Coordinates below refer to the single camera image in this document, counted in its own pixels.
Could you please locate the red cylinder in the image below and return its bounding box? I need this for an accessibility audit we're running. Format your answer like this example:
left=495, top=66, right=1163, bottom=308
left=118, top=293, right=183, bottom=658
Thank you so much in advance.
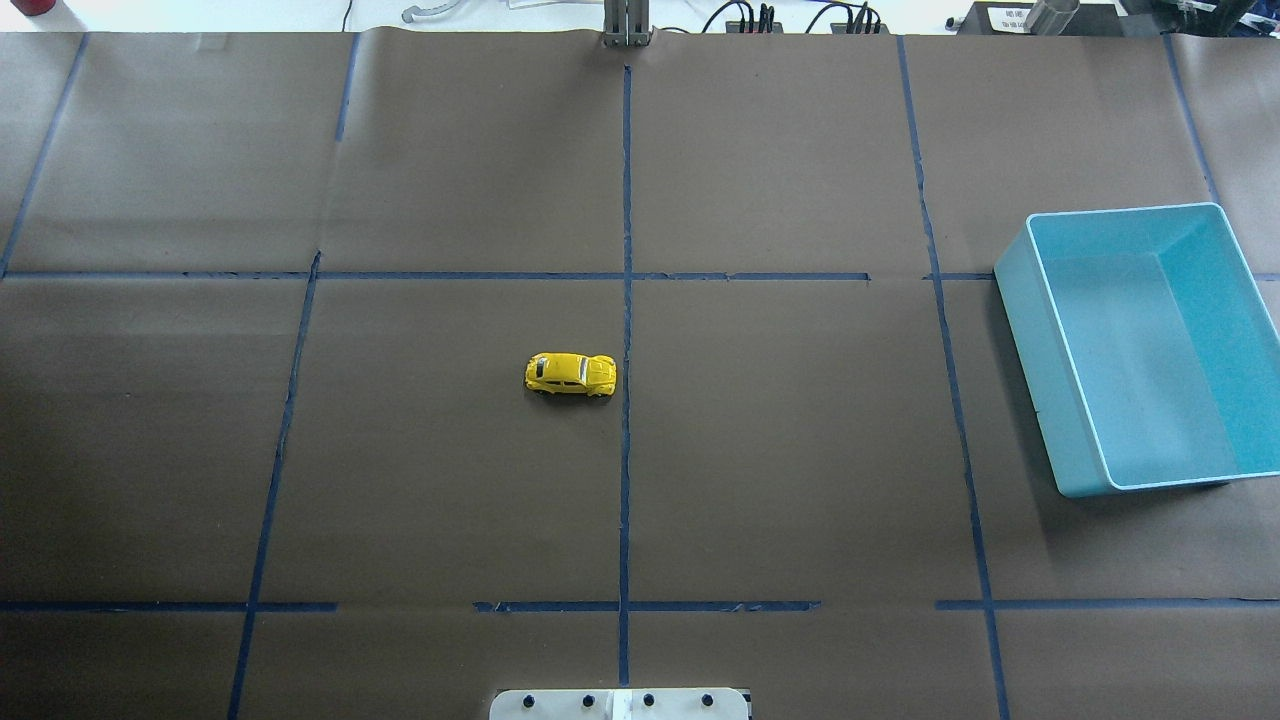
left=9, top=0, right=58, bottom=17

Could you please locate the black cable bundle left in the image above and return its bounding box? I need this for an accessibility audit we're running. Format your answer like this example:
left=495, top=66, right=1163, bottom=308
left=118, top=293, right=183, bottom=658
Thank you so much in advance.
left=700, top=0, right=785, bottom=35

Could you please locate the yellow beetle toy car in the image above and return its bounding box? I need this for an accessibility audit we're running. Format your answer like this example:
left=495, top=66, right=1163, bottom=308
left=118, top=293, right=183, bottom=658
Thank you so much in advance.
left=524, top=352, right=618, bottom=398

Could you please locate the aluminium frame post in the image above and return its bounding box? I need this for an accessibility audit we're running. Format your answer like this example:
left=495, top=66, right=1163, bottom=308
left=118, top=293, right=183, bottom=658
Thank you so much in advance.
left=602, top=0, right=652, bottom=47

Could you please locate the black label box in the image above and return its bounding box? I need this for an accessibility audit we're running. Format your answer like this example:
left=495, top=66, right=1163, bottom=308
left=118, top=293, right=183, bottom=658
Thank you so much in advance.
left=943, top=1, right=1124, bottom=37

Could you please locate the teal plastic bin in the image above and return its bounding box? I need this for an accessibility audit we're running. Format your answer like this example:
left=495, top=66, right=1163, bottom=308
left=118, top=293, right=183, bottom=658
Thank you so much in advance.
left=995, top=202, right=1279, bottom=498

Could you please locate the black cable bundle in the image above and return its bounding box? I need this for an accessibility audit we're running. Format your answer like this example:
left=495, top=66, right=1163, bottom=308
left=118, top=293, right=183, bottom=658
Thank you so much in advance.
left=806, top=0, right=890, bottom=35
left=700, top=0, right=785, bottom=35

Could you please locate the black cable bundle right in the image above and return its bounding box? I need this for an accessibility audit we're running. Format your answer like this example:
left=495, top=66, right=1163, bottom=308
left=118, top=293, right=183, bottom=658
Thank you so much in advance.
left=806, top=0, right=890, bottom=35

